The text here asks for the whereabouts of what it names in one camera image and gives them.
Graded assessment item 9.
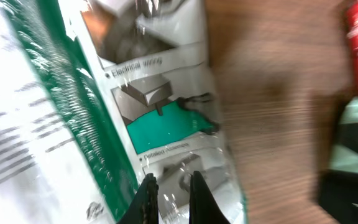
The white wet wipe sachet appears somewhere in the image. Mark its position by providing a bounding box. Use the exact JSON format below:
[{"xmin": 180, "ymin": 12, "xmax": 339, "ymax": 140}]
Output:
[{"xmin": 329, "ymin": 96, "xmax": 358, "ymax": 174}]

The green 3M gloves package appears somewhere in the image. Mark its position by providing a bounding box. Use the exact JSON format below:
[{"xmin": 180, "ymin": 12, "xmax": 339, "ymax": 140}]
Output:
[{"xmin": 0, "ymin": 0, "xmax": 247, "ymax": 223}]

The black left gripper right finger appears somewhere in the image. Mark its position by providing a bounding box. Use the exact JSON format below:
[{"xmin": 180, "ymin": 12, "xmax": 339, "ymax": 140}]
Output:
[{"xmin": 189, "ymin": 171, "xmax": 230, "ymax": 224}]

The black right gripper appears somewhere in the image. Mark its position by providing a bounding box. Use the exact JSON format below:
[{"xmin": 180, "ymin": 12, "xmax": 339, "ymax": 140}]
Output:
[{"xmin": 317, "ymin": 171, "xmax": 358, "ymax": 224}]

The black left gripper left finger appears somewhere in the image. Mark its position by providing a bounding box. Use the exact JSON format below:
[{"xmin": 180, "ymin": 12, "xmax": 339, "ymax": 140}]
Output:
[{"xmin": 117, "ymin": 173, "xmax": 159, "ymax": 224}]

